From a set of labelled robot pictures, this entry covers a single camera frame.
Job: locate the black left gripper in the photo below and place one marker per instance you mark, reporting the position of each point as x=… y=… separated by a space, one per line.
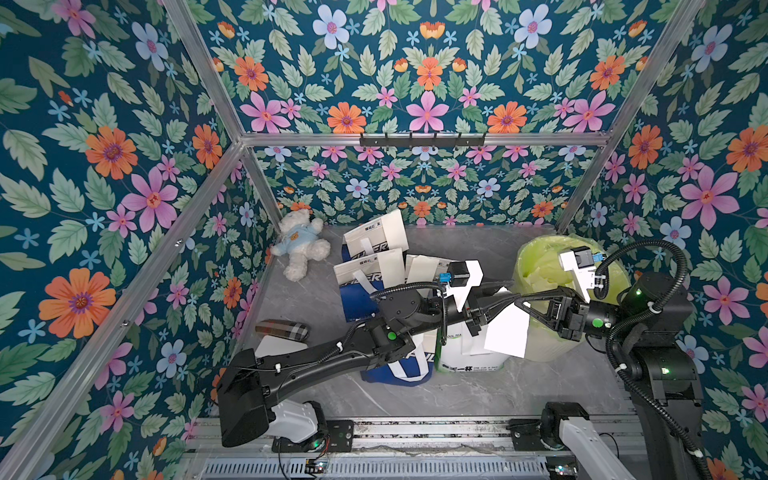
x=468 y=316

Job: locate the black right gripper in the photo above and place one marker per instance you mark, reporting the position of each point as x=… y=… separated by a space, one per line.
x=561 y=308

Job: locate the white trash bin green liner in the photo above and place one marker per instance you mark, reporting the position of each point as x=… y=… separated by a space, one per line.
x=537 y=269

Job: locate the white bag green top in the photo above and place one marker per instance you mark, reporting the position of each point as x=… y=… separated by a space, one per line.
x=464 y=352

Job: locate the blue white tote bag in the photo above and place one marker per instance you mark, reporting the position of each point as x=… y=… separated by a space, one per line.
x=384 y=233
x=415 y=369

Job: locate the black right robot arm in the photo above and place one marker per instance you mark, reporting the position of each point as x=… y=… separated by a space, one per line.
x=639 y=331

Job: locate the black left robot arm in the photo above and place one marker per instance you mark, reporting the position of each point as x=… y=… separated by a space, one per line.
x=252 y=387

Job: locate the middle right blue white bag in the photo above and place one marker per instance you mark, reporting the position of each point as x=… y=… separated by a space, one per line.
x=421 y=268

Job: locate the middle left blue white bag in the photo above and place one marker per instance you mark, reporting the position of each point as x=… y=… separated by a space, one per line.
x=359 y=278

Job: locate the white teddy bear blue shirt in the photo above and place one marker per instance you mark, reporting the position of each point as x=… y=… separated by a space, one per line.
x=299 y=239

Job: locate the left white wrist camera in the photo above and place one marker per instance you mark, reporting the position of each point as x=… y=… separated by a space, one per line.
x=459 y=279

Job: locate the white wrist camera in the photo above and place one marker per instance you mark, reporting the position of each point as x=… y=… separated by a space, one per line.
x=459 y=279
x=581 y=263

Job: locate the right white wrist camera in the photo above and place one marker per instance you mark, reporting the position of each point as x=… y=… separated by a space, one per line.
x=581 y=263

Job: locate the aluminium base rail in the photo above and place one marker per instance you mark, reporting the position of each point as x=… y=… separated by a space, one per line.
x=453 y=447

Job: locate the plaid box near wall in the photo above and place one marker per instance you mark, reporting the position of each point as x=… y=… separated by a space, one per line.
x=284 y=329

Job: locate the black wall hook rail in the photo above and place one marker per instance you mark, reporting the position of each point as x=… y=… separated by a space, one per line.
x=410 y=140

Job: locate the white pad near wall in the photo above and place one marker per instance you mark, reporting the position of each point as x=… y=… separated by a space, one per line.
x=273 y=346

